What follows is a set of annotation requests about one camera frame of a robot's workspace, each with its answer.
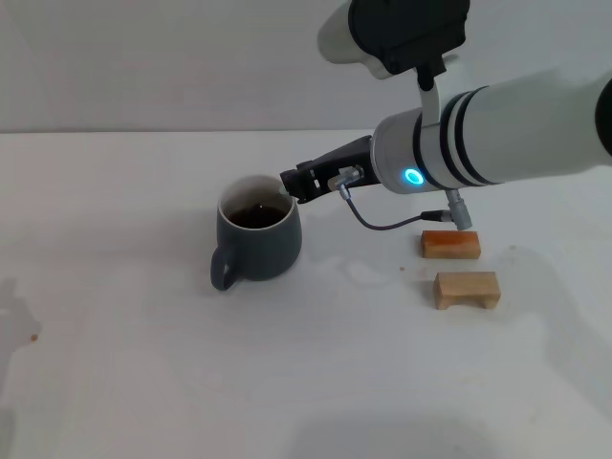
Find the reddish stained wooden block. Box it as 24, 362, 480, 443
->
421, 229, 481, 260

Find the pale notched wooden block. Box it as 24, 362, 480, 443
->
432, 271, 502, 311

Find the grey cable with metal plugs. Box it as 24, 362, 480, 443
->
327, 164, 473, 233

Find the dark brown coffee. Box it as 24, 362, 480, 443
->
225, 203, 287, 230

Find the dark grey ceramic cup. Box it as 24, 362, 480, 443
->
209, 174, 303, 292

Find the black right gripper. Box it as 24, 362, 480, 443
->
279, 135, 383, 206

